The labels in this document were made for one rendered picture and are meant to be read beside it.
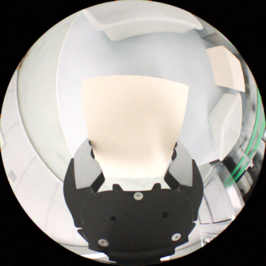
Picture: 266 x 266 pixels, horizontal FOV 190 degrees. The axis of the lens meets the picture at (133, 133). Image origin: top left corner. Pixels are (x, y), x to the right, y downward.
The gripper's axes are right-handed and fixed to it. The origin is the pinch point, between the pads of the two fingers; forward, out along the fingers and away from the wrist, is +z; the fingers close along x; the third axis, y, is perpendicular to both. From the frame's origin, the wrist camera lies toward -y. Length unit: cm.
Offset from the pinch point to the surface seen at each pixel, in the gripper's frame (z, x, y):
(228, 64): -0.4, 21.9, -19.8
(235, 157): -3, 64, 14
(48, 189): 10, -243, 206
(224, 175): -5, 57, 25
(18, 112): 72, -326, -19
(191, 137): 6.4, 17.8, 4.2
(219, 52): 1.6, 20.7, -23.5
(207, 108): 6.5, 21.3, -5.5
